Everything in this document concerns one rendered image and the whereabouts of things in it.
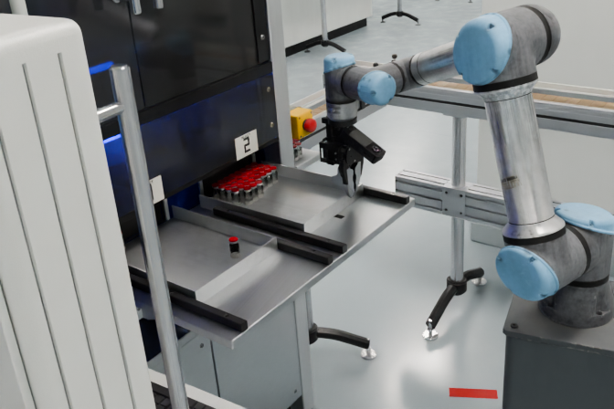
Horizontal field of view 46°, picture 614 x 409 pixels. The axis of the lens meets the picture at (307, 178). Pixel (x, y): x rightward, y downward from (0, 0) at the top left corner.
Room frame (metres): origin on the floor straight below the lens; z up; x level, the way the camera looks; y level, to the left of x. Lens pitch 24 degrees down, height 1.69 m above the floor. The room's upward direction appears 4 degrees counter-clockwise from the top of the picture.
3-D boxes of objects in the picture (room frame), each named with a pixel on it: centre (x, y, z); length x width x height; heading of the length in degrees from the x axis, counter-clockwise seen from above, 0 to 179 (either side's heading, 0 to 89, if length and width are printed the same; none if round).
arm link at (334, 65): (1.65, -0.10, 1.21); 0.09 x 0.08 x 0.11; 36
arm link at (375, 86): (1.58, -0.17, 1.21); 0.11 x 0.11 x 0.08; 36
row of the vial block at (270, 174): (1.75, 0.14, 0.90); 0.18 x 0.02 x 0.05; 142
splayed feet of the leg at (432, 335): (2.41, -0.56, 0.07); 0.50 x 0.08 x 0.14; 141
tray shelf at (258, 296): (1.52, 0.13, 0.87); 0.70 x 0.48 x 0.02; 141
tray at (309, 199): (1.69, 0.07, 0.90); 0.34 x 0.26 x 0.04; 52
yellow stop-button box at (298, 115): (1.97, 0.02, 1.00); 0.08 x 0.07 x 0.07; 51
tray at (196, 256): (1.44, 0.29, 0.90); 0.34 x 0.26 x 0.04; 51
